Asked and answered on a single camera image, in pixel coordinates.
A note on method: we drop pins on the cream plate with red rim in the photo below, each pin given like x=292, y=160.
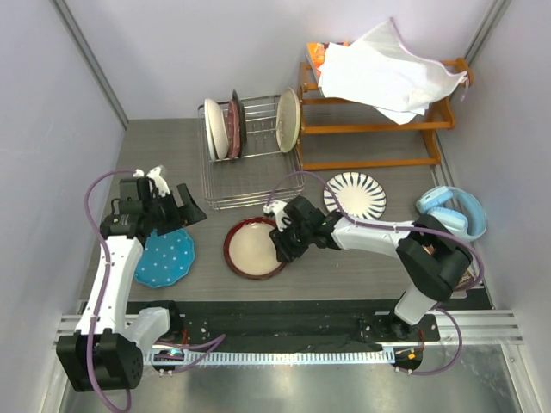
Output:
x=249, y=251

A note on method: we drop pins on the white cloth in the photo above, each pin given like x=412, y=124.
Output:
x=379, y=71

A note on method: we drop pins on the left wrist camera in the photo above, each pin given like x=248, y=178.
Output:
x=157, y=175

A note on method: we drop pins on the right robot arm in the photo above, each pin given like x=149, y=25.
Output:
x=434, y=259

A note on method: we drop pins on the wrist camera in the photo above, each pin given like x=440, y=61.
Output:
x=275, y=210
x=157, y=175

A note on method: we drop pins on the pink dotted plate in rack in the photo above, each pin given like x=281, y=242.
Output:
x=233, y=129

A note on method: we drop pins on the slotted cable duct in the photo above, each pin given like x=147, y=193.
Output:
x=220, y=359

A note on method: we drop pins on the orange package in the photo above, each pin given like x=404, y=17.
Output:
x=315, y=54

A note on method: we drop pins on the blue plate with white dots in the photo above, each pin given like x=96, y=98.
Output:
x=166, y=259

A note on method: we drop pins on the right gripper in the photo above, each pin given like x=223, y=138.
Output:
x=292, y=251

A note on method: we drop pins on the white plate in rack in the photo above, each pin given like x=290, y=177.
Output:
x=217, y=138

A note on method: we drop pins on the cream green plate with twig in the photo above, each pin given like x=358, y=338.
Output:
x=287, y=123

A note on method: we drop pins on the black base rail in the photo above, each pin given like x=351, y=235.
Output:
x=299, y=327

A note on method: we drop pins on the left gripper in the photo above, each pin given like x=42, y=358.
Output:
x=185, y=215

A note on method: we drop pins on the wooden orange rack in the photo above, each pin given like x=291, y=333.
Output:
x=440, y=117

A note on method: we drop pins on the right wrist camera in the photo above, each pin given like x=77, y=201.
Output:
x=275, y=210

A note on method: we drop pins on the dark book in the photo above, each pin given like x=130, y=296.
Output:
x=467, y=281

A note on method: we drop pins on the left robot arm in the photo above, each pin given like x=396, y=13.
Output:
x=105, y=352

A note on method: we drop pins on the black plate in rack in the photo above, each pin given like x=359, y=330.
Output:
x=241, y=123

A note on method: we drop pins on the metal wire dish rack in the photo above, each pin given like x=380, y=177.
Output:
x=248, y=180

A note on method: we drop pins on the white plate with blue stripes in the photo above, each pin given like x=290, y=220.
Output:
x=360, y=195

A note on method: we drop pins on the light blue headphones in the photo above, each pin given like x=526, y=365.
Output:
x=460, y=212

